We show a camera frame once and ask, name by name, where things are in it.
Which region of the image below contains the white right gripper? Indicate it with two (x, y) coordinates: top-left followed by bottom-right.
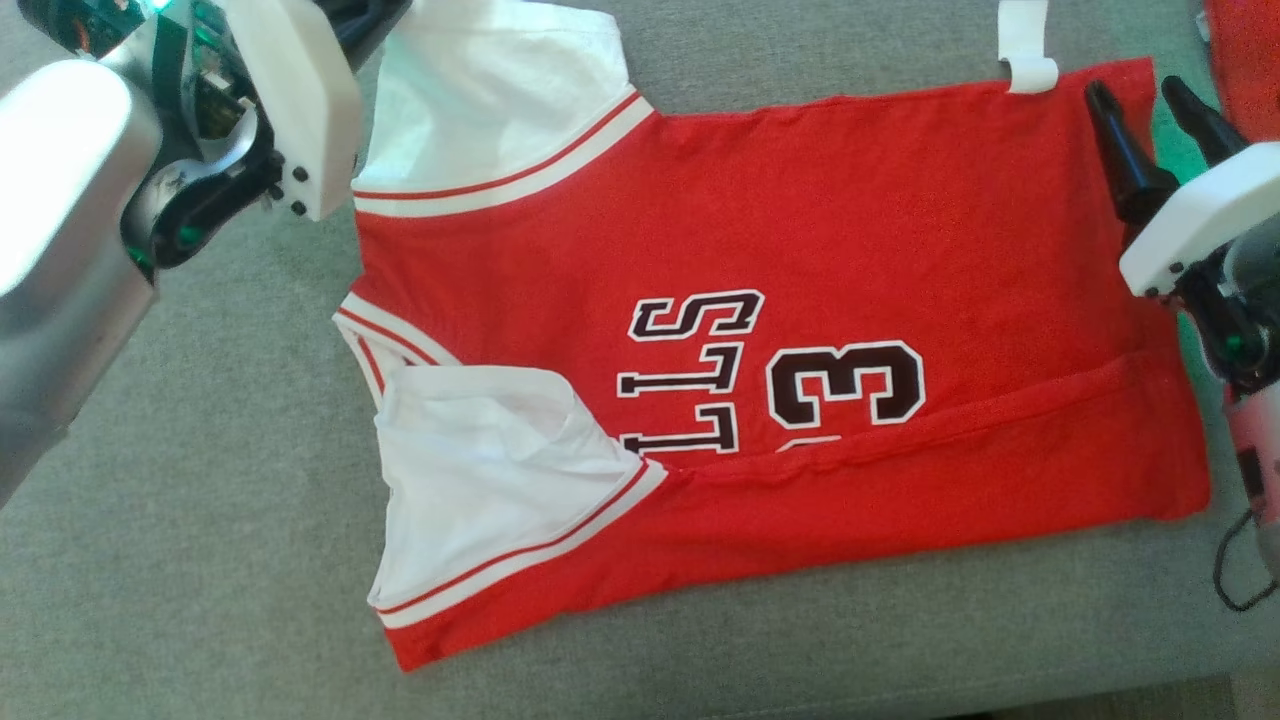
(1084, 74), (1280, 393)

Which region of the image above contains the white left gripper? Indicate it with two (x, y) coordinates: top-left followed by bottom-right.
(120, 0), (414, 273)

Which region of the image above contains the red basketball jersey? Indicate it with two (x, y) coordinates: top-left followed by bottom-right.
(332, 0), (1214, 674)

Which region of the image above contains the red cloth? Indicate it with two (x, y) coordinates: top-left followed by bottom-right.
(1198, 0), (1280, 143)

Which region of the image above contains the grey fabric sofa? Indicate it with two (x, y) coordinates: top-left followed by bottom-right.
(0, 0), (1280, 720)

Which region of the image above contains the white strap loop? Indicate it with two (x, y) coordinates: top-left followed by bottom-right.
(997, 0), (1061, 96)

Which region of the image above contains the thin black cable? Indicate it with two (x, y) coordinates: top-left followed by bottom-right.
(1212, 505), (1280, 614)

